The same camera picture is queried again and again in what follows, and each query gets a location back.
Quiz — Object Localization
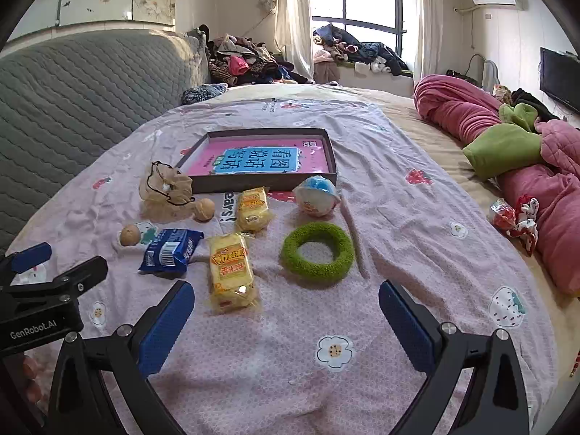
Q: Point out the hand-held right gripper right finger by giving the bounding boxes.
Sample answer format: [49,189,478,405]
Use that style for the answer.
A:
[378,279,531,435]

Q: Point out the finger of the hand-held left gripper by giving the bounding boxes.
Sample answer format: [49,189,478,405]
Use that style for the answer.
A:
[9,256,109,309]
[0,242,53,284]

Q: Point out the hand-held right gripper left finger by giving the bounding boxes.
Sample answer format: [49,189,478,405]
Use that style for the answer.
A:
[47,280,196,435]

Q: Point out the walnut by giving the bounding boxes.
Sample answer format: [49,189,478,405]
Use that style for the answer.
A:
[120,223,142,248]
[194,198,216,223]

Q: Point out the long yellow cake packet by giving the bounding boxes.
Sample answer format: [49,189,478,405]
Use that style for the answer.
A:
[208,232,262,313]

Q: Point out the beige mesh drawstring pouch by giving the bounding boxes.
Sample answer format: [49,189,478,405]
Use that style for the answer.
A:
[140,161,195,223]

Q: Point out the green fuzzy ring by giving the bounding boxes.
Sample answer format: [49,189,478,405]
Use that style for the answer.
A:
[280,222,355,287]

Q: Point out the small yellow cake packet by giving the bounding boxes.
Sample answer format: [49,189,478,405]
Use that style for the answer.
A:
[236,187,275,233]

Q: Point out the blue white egg-shaped toy packet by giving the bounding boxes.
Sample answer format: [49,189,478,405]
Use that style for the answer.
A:
[292,175,341,217]

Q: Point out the shallow brown cardboard box tray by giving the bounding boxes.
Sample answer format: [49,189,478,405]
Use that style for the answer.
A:
[174,128,339,194]

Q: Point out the person's left hand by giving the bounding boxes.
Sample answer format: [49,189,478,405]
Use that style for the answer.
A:
[20,356,44,406]

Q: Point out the blue snack packet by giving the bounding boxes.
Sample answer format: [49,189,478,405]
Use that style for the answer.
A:
[138,228,204,277]

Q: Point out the pink strawberry printed bedsheet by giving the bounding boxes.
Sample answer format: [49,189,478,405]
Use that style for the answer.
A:
[4,97,558,435]

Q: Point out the red white patterned wrapper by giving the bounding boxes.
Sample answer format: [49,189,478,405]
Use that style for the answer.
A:
[506,196,540,257]

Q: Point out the grey quilted headboard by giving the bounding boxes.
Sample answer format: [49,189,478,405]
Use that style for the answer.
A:
[0,28,211,254]

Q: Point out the green fleece blanket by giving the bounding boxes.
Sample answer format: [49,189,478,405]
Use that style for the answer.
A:
[462,102,556,182]

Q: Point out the blue fuzzy cloth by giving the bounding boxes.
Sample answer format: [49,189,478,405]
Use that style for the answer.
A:
[181,83,227,106]

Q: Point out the pink quilt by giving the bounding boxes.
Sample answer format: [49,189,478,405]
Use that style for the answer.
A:
[413,74,580,297]

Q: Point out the dark bag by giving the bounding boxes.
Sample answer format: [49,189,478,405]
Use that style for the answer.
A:
[446,69,481,84]

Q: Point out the black clothes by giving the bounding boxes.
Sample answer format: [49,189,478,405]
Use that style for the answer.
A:
[512,88,563,121]

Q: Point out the pile of mixed clothes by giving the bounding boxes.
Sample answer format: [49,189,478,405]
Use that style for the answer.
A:
[206,34,313,87]

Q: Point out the pile of dark clothes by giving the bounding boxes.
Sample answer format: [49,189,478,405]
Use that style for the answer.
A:
[312,22,413,78]

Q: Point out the black television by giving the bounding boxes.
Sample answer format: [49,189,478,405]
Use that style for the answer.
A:
[539,46,580,114]

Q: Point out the cream curtain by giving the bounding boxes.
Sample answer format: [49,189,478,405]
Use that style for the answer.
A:
[258,0,313,82]
[413,0,447,82]

